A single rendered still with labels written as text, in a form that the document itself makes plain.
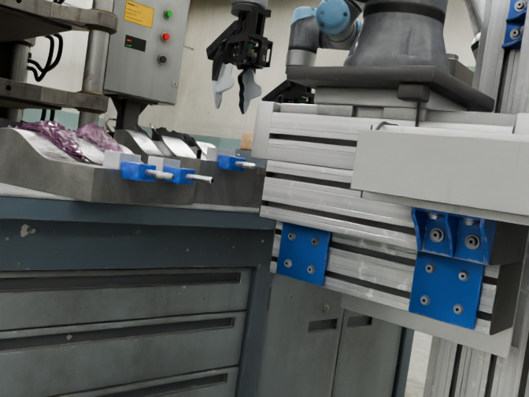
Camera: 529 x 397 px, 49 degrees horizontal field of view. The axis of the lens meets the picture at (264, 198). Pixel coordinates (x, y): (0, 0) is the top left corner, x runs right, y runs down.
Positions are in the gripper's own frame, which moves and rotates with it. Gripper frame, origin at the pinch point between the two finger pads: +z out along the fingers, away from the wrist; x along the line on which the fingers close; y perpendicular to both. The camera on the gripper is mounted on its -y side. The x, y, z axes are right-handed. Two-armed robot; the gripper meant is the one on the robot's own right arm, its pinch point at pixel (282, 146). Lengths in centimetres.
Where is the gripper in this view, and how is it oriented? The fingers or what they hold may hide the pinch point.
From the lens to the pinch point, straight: 151.1
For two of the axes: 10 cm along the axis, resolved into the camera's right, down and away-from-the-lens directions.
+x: 7.3, 0.7, 6.8
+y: 6.7, 1.3, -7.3
